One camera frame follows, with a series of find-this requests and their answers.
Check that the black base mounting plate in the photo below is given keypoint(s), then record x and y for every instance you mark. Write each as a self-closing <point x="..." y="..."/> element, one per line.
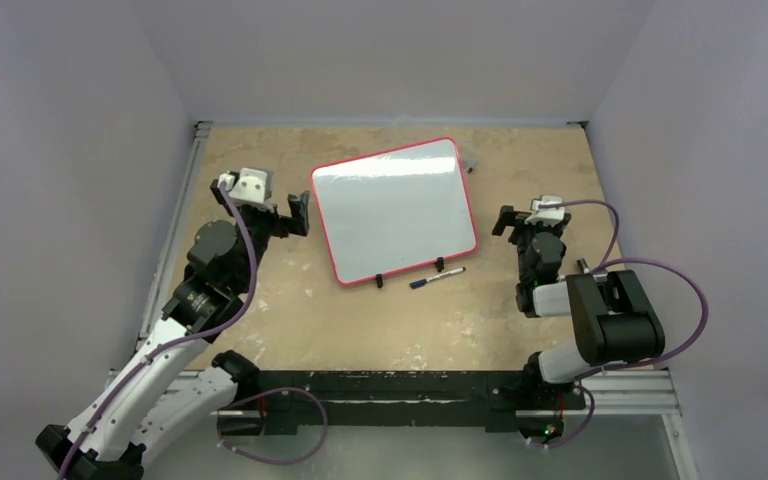
<point x="279" y="402"/>

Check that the aluminium frame rail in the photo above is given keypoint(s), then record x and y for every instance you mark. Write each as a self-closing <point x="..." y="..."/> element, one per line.
<point x="165" y="266"/>

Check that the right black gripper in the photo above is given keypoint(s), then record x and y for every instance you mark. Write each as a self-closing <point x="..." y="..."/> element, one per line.
<point x="520" y="224"/>

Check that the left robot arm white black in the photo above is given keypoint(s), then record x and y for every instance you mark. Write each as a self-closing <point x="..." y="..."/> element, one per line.
<point x="118" y="434"/>

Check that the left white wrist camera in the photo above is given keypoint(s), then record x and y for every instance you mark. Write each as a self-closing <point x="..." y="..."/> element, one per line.
<point x="248" y="186"/>

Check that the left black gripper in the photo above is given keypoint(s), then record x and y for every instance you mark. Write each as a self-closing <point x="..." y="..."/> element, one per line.
<point x="281" y="225"/>

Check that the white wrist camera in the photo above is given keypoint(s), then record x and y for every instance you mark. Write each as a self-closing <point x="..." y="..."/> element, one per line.
<point x="547" y="210"/>
<point x="248" y="186"/>

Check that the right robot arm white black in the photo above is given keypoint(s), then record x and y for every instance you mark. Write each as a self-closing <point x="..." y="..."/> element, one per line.
<point x="612" y="318"/>

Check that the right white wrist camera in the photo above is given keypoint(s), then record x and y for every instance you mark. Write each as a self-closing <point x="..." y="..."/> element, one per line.
<point x="547" y="210"/>

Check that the red framed whiteboard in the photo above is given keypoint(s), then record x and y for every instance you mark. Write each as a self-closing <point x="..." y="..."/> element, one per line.
<point x="395" y="210"/>

